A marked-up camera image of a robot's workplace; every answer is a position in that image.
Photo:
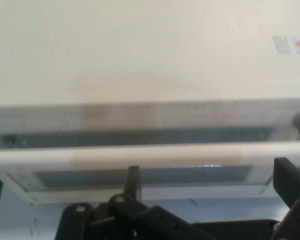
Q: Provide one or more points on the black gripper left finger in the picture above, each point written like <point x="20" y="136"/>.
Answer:
<point x="130" y="207"/>

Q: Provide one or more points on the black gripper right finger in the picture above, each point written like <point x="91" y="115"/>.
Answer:
<point x="293" y="185"/>

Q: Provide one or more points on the white toaster oven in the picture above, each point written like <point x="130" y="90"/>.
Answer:
<point x="145" y="75"/>

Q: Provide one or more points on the white warning label sticker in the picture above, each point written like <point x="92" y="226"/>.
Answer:
<point x="290" y="45"/>

